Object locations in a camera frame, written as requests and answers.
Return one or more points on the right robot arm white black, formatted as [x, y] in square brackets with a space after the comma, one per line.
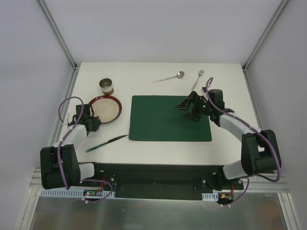
[259, 149]

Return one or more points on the silver spoon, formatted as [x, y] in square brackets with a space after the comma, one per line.
[179, 75]

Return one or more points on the white cable duct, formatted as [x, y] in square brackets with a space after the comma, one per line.
[77, 193]
[210, 196]

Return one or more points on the aluminium frame post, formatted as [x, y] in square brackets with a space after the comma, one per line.
[265, 34]
[56, 32]

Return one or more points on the steel cup brown base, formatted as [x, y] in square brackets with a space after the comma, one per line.
[106, 86]

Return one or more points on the silver fork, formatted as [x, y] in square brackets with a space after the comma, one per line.
[200, 73]

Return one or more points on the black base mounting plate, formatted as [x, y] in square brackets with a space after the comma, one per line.
[172, 182]

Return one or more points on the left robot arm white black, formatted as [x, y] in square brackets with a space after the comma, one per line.
[59, 164]

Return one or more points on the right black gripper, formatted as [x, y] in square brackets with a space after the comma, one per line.
[194, 105]

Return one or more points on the red rimmed beige plate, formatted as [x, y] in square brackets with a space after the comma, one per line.
[108, 108]

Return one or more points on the right aluminium frame post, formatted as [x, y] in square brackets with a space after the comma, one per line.
[265, 34]

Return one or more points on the left white cable duct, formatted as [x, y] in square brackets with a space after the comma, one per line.
[77, 193]

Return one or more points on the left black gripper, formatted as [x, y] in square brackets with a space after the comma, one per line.
[93, 123]

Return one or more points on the black knife green handle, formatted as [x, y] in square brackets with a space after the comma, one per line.
[105, 143]

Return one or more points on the dark green placemat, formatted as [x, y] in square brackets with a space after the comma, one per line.
[154, 118]

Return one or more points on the right white cable duct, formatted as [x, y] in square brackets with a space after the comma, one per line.
[210, 196]

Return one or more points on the front aluminium rail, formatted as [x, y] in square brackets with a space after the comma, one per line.
[256, 184]

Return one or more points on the left aluminium frame post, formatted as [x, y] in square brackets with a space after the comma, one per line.
[56, 32]

